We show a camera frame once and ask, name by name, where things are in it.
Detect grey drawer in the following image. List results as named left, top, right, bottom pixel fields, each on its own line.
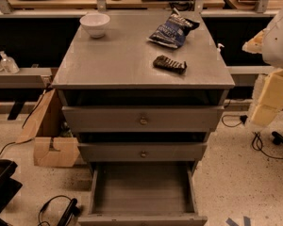
left=62, top=105, right=224, bottom=133
left=78, top=142, right=207, bottom=162
left=78, top=162, right=208, bottom=226

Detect grey wooden drawer cabinet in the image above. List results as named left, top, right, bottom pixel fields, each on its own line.
left=51, top=9, right=236, bottom=181

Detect open cardboard box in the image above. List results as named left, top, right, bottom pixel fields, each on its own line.
left=16, top=89, right=79, bottom=168

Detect white ceramic bowl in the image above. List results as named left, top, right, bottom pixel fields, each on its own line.
left=79, top=13, right=110, bottom=38

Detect grey top drawer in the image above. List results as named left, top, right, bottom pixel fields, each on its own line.
left=62, top=105, right=224, bottom=133

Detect black chair base leg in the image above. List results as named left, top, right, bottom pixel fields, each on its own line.
left=272, top=131, right=283, bottom=145

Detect white pump bottle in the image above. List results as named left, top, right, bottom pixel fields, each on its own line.
left=216, top=43, right=225, bottom=60

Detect black power adapter with cable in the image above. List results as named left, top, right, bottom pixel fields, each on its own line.
left=221, top=115, right=283, bottom=160

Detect dark striped snack bar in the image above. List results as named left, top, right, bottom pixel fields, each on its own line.
left=153, top=55, right=187, bottom=74

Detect grey middle drawer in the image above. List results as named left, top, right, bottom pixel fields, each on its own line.
left=78, top=142, right=207, bottom=162

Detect black headphones with cable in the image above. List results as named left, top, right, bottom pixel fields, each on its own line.
left=38, top=195, right=81, bottom=226

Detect blue chip bag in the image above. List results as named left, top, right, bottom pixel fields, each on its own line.
left=148, top=8, right=200, bottom=49

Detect yellow foam padding block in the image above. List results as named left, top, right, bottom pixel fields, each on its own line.
left=250, top=69, right=283, bottom=127

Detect grey bottom drawer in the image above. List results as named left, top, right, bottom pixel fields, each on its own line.
left=78, top=162, right=208, bottom=226

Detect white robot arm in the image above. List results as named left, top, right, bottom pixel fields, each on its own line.
left=242, top=8, right=283, bottom=69

